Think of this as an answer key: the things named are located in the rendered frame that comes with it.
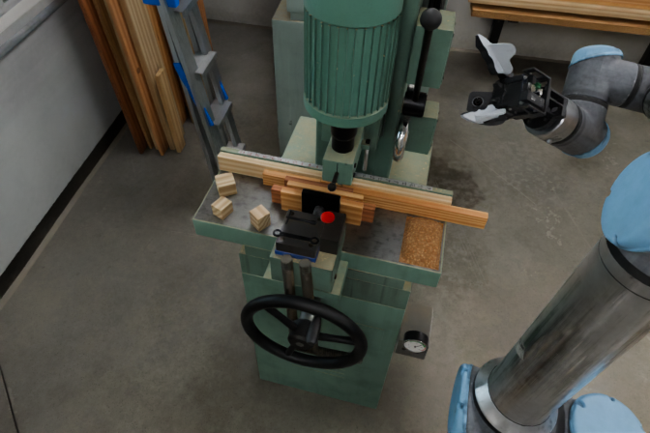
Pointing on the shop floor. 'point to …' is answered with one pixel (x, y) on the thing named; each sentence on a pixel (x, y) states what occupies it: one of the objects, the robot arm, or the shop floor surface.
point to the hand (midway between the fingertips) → (464, 74)
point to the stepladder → (196, 65)
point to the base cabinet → (363, 391)
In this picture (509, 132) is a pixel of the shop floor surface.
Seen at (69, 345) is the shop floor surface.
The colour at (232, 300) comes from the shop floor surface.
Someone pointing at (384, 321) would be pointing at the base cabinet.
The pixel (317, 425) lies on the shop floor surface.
